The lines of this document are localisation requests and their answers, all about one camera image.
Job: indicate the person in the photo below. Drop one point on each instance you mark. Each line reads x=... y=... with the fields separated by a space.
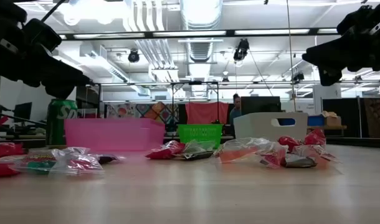
x=236 y=102

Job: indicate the red hanging cloth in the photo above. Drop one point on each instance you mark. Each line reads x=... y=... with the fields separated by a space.
x=205 y=112

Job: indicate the black partition panel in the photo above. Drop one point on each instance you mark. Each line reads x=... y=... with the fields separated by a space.
x=349 y=115

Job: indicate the brown Hershey's chocolate bar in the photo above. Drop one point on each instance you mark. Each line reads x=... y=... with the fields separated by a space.
x=106 y=159
x=299 y=160
x=196 y=155

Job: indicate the silver ventilation duct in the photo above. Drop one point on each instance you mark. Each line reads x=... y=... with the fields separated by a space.
x=201 y=15

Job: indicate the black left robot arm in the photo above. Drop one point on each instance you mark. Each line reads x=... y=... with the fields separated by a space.
x=3 y=14

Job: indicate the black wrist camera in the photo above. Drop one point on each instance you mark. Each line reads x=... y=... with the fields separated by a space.
x=42 y=34
x=355 y=20

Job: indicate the green Sprite can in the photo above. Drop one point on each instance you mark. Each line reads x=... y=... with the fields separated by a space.
x=56 y=124

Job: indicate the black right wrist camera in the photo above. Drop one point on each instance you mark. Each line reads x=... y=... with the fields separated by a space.
x=355 y=20

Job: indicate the blue storage bin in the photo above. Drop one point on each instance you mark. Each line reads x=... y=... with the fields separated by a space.
x=316 y=120

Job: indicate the large black monitor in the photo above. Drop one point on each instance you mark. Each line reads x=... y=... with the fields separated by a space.
x=260 y=105

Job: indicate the red KitKat candy bar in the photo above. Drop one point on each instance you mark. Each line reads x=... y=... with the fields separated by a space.
x=288 y=142
x=4 y=150
x=314 y=137
x=165 y=151
x=0 y=170

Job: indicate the brown patterned panel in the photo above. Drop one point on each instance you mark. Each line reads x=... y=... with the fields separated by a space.
x=377 y=115

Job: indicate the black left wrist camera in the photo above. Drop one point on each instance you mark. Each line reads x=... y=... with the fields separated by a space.
x=42 y=34

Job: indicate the colourful patterned quilt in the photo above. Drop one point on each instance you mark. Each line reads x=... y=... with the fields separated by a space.
x=140 y=110

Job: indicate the white LED light strip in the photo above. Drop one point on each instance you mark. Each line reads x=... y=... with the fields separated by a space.
x=190 y=33
x=271 y=31
x=109 y=35
x=327 y=30

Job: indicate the green plastic basket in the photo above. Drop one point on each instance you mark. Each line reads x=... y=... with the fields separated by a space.
x=201 y=132

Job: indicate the black ceiling camera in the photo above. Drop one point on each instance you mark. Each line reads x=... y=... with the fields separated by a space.
x=133 y=56
x=241 y=49
x=298 y=77

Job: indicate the white plastic bin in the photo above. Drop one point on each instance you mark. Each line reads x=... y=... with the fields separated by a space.
x=255 y=127

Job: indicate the wooden background table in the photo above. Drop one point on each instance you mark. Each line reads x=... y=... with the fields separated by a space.
x=330 y=127

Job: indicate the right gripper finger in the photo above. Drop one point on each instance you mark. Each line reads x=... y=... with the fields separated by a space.
x=330 y=51
x=311 y=61

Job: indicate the white pillar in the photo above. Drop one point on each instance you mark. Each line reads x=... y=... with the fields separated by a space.
x=327 y=96

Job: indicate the brown cardboard box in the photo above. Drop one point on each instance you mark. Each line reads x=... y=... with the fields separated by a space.
x=332 y=120

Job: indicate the pink plastic bin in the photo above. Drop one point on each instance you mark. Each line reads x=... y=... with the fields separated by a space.
x=115 y=135

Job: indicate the small black monitor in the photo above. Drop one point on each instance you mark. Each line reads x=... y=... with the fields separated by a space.
x=21 y=112

